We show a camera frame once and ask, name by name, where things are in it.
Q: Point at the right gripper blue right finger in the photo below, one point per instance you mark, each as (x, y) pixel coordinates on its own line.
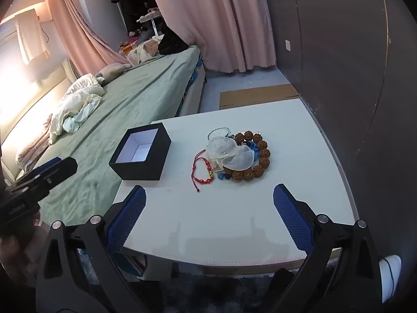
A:
(341, 270)

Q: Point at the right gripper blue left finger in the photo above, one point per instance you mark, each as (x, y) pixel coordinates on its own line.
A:
(62, 286)

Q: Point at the white organza pouch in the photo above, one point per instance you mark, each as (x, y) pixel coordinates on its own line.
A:
(223, 152)

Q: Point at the silver bangle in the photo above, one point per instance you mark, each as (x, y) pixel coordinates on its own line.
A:
(219, 132)

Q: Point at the black jewelry box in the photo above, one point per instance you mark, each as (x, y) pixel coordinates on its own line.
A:
(141, 153)

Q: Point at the person left hand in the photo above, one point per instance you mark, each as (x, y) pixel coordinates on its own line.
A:
(21, 265)

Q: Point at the white cloth on floor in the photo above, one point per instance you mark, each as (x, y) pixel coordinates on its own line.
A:
(390, 269)

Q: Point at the white crumpled duvet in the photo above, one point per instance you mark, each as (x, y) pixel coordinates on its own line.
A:
(80, 100)

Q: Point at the white towel hanging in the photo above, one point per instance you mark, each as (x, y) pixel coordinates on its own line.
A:
(32, 40)

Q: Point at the pink curtain left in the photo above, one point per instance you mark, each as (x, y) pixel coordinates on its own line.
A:
(86, 49)

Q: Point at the pink curtain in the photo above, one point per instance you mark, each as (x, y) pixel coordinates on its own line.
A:
(233, 35)
(86, 49)

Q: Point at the green bed blanket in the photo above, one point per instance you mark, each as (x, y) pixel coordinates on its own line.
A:
(150, 92)

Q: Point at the floral pillow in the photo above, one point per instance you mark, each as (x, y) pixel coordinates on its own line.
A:
(144, 52)

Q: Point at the flattened cardboard sheet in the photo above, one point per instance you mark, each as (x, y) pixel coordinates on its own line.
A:
(258, 95)

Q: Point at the black garment on bed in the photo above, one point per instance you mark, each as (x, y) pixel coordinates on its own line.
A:
(171, 43)

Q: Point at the pink curtain right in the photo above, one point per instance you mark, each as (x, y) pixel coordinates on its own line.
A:
(233, 35)

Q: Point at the white bed frame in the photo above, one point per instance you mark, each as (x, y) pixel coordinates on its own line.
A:
(191, 99)

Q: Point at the white wall switch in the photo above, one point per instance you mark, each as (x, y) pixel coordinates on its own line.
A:
(288, 45)

